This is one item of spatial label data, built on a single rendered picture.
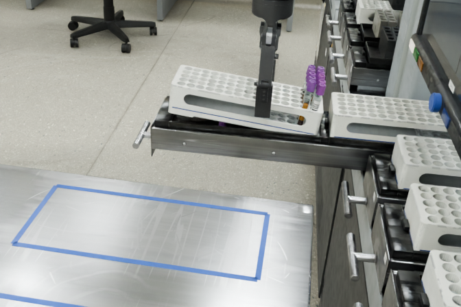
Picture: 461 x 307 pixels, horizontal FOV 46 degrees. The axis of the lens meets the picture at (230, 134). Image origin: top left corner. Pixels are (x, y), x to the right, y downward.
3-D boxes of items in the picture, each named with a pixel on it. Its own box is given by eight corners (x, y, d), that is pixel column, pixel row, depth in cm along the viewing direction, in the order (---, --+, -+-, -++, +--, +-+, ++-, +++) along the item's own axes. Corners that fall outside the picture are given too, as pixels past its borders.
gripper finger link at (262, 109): (273, 83, 101) (272, 85, 101) (269, 116, 105) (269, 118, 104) (256, 81, 101) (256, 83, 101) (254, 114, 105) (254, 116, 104)
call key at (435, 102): (434, 107, 86) (439, 90, 84) (438, 116, 83) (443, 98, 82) (427, 106, 86) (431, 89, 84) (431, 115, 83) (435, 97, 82)
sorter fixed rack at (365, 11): (448, 25, 173) (453, 6, 170) (456, 36, 164) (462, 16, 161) (354, 17, 175) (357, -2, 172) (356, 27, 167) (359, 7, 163)
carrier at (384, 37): (392, 64, 138) (396, 41, 135) (383, 63, 139) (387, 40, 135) (385, 47, 148) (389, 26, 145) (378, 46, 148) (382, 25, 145)
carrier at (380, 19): (384, 42, 151) (388, 21, 148) (376, 42, 152) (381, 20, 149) (379, 29, 161) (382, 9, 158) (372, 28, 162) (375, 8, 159)
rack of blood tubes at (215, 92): (315, 116, 115) (322, 90, 112) (316, 140, 107) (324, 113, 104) (177, 90, 116) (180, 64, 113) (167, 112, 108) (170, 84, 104)
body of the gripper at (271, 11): (254, -15, 102) (251, 33, 107) (250, -2, 95) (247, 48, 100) (294, -12, 102) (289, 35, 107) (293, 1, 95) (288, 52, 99)
